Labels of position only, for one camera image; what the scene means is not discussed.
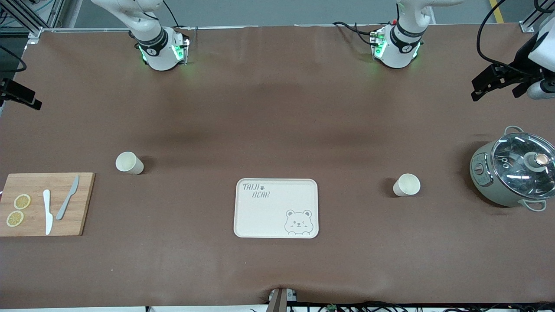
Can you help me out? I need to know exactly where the white IKEA cup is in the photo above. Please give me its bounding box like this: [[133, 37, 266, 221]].
[[393, 173, 421, 197], [115, 151, 144, 176]]

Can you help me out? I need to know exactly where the glass pot lid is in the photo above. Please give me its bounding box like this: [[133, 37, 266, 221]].
[[491, 132, 555, 200]]

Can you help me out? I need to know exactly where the bamboo cutting board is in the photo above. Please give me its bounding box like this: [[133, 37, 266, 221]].
[[0, 172, 95, 237]]

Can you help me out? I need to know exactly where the grey-green electric pot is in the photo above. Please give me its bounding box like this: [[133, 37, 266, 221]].
[[470, 126, 548, 212]]

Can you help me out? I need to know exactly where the grey plastic knife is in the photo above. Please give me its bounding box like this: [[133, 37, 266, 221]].
[[55, 175, 80, 221]]

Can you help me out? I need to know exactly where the white plastic knife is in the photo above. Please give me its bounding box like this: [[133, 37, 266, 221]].
[[42, 189, 54, 236]]

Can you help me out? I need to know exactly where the brown table cover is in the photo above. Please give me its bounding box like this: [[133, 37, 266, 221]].
[[0, 24, 555, 309]]

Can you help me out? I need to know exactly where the cream bear print tray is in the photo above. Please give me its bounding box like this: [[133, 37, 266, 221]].
[[234, 178, 319, 239]]

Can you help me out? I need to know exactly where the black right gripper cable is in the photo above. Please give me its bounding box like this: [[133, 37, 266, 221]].
[[0, 45, 27, 73]]

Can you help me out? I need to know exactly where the aluminium frame profile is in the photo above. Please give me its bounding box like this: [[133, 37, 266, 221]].
[[0, 0, 65, 40], [520, 0, 555, 33]]

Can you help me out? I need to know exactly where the black arm base cable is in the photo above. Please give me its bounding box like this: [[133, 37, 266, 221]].
[[161, 0, 191, 31], [333, 21, 382, 46]]

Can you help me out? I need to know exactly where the camera mount post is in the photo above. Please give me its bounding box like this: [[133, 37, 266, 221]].
[[267, 287, 297, 312]]

